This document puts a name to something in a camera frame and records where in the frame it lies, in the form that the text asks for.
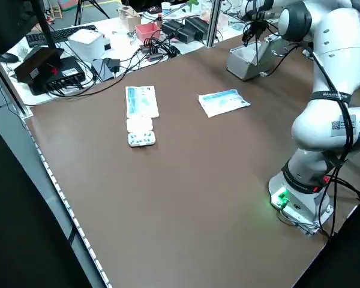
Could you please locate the black tripod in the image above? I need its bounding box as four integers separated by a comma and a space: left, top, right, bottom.
74, 0, 110, 26

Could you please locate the black monitor stand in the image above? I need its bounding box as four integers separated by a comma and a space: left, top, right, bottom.
14, 0, 65, 85

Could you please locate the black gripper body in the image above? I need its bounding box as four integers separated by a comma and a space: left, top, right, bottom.
244, 11, 271, 31

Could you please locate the black usb hub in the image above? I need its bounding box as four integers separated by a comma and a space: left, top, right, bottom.
139, 38, 181, 62

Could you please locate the silver aluminium first-aid case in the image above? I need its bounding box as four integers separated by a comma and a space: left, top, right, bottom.
226, 38, 281, 82

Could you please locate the red plastic bin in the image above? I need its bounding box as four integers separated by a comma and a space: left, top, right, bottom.
134, 23, 163, 43

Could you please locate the black power adapter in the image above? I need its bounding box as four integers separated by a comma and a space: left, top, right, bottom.
161, 16, 209, 43

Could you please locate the grey power adapter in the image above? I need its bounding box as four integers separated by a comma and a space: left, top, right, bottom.
91, 58, 121, 82

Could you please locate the wooden stool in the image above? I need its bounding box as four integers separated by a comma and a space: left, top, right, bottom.
49, 0, 64, 19

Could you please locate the black monitor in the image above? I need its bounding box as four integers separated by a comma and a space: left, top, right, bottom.
0, 0, 40, 55

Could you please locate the cardboard box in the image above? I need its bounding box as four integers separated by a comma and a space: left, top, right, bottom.
117, 7, 142, 31

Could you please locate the aluminium frame profile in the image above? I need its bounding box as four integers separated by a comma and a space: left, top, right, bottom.
0, 47, 34, 118

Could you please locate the white box printer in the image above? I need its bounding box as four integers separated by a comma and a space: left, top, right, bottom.
68, 29, 112, 59

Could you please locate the black network switch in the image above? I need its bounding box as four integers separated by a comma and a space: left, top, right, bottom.
26, 56, 87, 96

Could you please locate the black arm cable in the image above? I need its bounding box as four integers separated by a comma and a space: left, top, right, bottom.
302, 47, 360, 238

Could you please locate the black mouse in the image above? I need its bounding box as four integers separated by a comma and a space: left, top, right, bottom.
0, 52, 19, 63

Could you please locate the black keyboard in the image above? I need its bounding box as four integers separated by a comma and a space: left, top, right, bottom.
26, 25, 97, 48

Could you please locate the aluminium post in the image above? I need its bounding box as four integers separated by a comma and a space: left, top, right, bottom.
206, 0, 222, 49

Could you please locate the blue white mask packet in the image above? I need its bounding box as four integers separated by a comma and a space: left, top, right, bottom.
125, 85, 160, 118
197, 89, 251, 118

